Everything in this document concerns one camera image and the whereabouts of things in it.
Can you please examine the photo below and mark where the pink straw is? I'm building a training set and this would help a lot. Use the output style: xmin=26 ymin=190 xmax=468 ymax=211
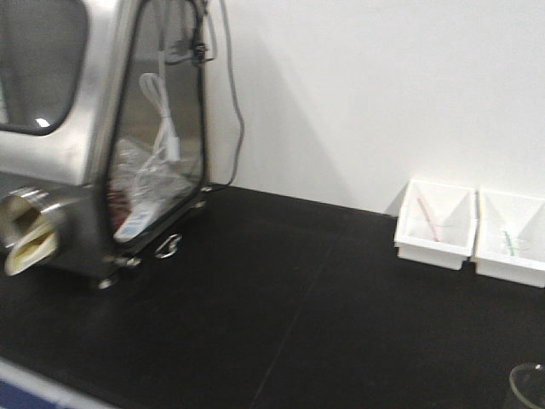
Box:
xmin=416 ymin=198 xmax=440 ymax=242

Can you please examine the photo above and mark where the metal latch ring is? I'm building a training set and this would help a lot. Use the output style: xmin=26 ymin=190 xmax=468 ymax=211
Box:
xmin=153 ymin=233 xmax=183 ymax=260

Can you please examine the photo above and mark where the clear glass beaker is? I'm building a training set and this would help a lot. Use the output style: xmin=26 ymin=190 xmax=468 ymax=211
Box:
xmin=505 ymin=363 xmax=544 ymax=409

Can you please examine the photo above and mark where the right white plastic tray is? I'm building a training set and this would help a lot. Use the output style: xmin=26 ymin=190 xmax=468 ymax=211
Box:
xmin=472 ymin=190 xmax=544 ymax=288

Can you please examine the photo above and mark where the left white plastic tray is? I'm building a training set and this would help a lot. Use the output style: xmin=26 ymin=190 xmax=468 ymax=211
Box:
xmin=394 ymin=179 xmax=478 ymax=270

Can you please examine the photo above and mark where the green straw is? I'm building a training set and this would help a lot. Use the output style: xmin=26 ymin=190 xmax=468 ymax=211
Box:
xmin=502 ymin=230 xmax=518 ymax=256

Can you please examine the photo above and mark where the grey power cable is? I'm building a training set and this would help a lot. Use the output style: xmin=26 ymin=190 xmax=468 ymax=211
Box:
xmin=215 ymin=0 xmax=246 ymax=187

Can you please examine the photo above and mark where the stainless steel glove box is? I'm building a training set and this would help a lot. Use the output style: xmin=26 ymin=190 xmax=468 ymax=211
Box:
xmin=1 ymin=1 xmax=207 ymax=288

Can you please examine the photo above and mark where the white plastic tray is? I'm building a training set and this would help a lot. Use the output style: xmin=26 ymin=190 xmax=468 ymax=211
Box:
xmin=472 ymin=190 xmax=544 ymax=288
xmin=394 ymin=179 xmax=478 ymax=270

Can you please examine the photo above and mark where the white cable inside chamber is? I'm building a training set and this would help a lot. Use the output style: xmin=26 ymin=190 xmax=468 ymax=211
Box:
xmin=138 ymin=49 xmax=181 ymax=179

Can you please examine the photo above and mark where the crumpled plastic bag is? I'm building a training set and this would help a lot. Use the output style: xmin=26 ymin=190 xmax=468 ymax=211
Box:
xmin=111 ymin=137 xmax=195 ymax=211

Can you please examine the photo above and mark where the cream rubber glove sleeve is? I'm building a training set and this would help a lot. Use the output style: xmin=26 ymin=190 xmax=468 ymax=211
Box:
xmin=1 ymin=196 xmax=59 ymax=276

